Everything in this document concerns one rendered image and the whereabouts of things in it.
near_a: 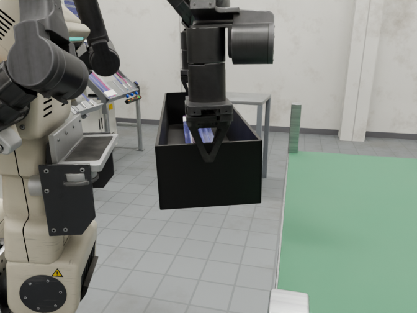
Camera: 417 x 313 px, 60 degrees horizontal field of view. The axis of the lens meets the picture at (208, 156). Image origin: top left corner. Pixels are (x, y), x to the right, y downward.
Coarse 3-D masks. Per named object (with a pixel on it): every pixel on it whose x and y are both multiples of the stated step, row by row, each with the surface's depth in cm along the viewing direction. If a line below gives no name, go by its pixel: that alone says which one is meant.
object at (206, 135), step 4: (184, 116) 108; (184, 120) 103; (184, 124) 99; (184, 128) 95; (188, 128) 94; (200, 128) 94; (204, 128) 94; (208, 128) 94; (184, 132) 90; (188, 132) 90; (200, 132) 90; (204, 132) 90; (208, 132) 90; (212, 132) 90; (184, 136) 90; (188, 136) 87; (200, 136) 86; (204, 136) 86; (208, 136) 86; (212, 136) 86; (188, 140) 83; (192, 140) 83; (204, 140) 83; (208, 140) 83; (212, 140) 83
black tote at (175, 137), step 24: (168, 96) 111; (168, 120) 112; (240, 120) 75; (168, 144) 93; (192, 144) 57; (240, 144) 58; (168, 168) 58; (192, 168) 58; (216, 168) 59; (240, 168) 59; (168, 192) 59; (192, 192) 60; (216, 192) 60; (240, 192) 60
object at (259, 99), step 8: (232, 96) 311; (240, 96) 311; (248, 96) 311; (256, 96) 311; (264, 96) 311; (248, 104) 289; (256, 104) 287; (256, 120) 291; (256, 128) 293; (264, 128) 333; (264, 136) 335; (264, 144) 337; (264, 152) 340; (264, 160) 342; (264, 168) 345; (264, 176) 347
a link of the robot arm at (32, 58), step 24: (24, 0) 56; (48, 0) 56; (24, 24) 53; (48, 24) 54; (24, 48) 53; (48, 48) 52; (72, 48) 61; (24, 72) 53; (48, 72) 52; (72, 96) 61
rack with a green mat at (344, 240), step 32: (288, 160) 105; (320, 160) 104; (352, 160) 104; (384, 160) 104; (416, 160) 104; (288, 192) 83; (320, 192) 83; (352, 192) 83; (384, 192) 83; (416, 192) 83; (288, 224) 68; (320, 224) 68; (352, 224) 68; (384, 224) 68; (416, 224) 68; (288, 256) 58; (320, 256) 58; (352, 256) 58; (384, 256) 58; (416, 256) 58; (288, 288) 51; (320, 288) 51; (352, 288) 51; (384, 288) 51; (416, 288) 51
